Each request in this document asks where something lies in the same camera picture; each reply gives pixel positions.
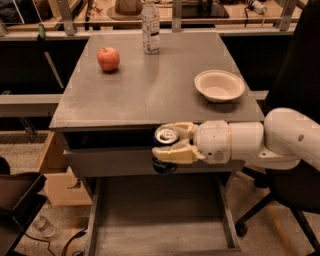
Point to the tan hat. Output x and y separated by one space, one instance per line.
125 10

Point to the clear plastic cup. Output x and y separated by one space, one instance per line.
44 226

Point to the cardboard box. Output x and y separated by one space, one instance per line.
62 187

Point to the grey metal drawer cabinet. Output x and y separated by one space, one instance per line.
122 108

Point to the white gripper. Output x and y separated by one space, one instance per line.
212 140

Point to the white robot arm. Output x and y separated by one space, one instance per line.
283 139

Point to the black bin on floor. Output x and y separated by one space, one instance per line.
20 202

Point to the white paper bowl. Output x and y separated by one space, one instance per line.
219 86

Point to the grey top drawer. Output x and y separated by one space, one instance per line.
131 161

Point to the clear plastic water bottle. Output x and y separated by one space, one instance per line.
150 18

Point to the red apple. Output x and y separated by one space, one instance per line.
108 59

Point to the dark pepsi soda can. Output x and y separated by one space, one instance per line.
164 136

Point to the black office chair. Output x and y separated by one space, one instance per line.
297 87

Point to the grey open middle drawer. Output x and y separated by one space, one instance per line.
152 215

